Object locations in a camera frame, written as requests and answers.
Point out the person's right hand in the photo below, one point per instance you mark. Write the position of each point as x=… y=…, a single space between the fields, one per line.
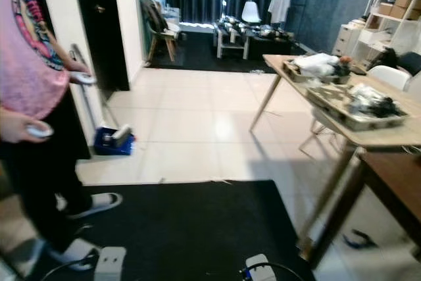
x=16 y=126

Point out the person's left hand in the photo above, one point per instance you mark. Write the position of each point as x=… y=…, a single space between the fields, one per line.
x=77 y=69

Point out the white handheld controller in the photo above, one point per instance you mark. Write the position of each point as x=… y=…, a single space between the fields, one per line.
x=86 y=78
x=41 y=131

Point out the black and white trash pile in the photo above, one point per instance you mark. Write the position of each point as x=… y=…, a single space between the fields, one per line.
x=370 y=101

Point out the silver pole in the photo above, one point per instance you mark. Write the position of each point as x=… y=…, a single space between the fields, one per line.
x=77 y=53

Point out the person in pink shirt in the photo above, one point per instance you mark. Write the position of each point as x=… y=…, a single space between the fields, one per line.
x=33 y=64

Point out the black door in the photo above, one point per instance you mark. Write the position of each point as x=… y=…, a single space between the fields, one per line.
x=102 y=27

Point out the blue box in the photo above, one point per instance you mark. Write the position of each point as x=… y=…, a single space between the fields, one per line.
x=108 y=143

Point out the wooden chair with clothes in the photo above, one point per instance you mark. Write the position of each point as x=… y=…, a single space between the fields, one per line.
x=154 y=20

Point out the white grey slipper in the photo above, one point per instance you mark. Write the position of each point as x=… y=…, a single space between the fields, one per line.
x=77 y=254
x=103 y=203

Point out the black bedroom rug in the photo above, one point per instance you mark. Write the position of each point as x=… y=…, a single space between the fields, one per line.
x=197 y=56

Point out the white bench with clutter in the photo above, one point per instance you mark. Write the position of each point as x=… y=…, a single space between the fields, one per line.
x=231 y=36

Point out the white shell chair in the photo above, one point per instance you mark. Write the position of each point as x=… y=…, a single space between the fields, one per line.
x=251 y=12

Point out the large black floor rug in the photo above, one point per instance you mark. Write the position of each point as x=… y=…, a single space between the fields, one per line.
x=184 y=228

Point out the white t-shirt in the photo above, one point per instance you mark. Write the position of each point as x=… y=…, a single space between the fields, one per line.
x=279 y=6

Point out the small wooden tray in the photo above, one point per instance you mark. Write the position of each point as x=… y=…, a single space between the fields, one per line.
x=298 y=71

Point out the white plastic bag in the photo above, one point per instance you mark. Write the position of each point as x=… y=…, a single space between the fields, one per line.
x=316 y=64

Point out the long wooden tray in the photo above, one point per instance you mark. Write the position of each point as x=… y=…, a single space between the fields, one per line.
x=334 y=101

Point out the white drawer cabinet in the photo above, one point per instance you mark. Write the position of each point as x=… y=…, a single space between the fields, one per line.
x=345 y=39

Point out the light wooden table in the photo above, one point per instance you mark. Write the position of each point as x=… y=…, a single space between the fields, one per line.
x=371 y=139

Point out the black bag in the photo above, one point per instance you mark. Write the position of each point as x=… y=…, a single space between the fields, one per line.
x=385 y=58

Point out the white ladder shelf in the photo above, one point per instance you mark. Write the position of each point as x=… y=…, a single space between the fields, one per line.
x=395 y=22

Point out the cardboard boxes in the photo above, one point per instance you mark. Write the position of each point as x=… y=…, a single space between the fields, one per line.
x=401 y=6

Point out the black chair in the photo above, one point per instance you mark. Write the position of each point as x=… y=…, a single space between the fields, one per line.
x=411 y=63

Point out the black sandal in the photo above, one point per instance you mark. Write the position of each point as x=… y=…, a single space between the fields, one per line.
x=364 y=241

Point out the dark brown table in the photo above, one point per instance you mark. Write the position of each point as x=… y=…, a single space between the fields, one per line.
x=395 y=177

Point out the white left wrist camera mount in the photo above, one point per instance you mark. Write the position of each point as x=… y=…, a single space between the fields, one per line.
x=110 y=264

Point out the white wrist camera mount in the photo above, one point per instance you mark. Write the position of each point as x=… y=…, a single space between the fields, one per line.
x=110 y=264
x=260 y=269

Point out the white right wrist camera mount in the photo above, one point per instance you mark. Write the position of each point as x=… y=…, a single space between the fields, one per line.
x=260 y=269

